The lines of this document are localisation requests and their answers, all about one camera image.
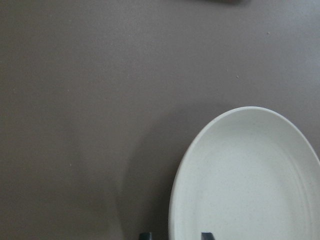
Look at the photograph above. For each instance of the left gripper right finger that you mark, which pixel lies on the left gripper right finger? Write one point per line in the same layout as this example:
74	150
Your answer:
207	236

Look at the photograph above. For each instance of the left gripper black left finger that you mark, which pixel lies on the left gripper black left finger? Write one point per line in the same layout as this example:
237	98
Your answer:
145	236

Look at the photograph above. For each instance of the white round plate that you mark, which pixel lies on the white round plate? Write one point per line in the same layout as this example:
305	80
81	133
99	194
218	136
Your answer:
250	174

